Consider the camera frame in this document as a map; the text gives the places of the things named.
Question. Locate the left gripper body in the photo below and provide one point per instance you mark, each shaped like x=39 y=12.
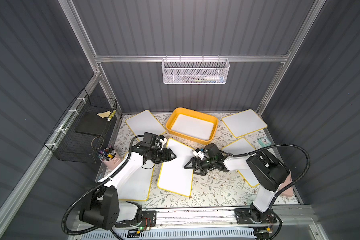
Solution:
x=166 y=154

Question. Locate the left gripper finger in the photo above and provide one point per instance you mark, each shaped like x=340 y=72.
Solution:
x=168 y=155
x=148 y=165

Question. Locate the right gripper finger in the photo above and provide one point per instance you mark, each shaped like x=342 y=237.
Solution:
x=201 y=172
x=193 y=164

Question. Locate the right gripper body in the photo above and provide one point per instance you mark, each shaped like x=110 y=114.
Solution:
x=201 y=163

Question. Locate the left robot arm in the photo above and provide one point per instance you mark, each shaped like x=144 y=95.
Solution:
x=102 y=207

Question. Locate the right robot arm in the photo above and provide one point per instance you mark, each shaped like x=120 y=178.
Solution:
x=268 y=170

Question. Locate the yellow plastic storage box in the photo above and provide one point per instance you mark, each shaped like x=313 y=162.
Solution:
x=194 y=114

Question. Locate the floral table mat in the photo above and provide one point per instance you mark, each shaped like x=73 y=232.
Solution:
x=216 y=189

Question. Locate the pink pen cup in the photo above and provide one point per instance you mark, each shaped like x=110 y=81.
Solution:
x=110 y=157

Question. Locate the small mint green clock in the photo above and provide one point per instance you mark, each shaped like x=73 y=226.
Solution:
x=264 y=142

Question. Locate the yellow sticky note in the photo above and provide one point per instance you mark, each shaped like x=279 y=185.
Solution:
x=104 y=114

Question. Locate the markers in white basket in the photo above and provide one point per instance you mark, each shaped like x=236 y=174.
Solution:
x=203 y=79

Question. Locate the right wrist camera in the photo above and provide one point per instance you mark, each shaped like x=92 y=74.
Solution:
x=210 y=151

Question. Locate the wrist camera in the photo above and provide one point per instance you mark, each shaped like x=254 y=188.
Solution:
x=210 y=151
x=153 y=141

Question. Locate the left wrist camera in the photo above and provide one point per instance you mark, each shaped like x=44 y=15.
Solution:
x=153 y=141

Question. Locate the black wire basket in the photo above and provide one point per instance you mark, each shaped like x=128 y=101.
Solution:
x=82 y=134

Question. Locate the white wire mesh basket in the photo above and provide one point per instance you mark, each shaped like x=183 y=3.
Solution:
x=173 y=68

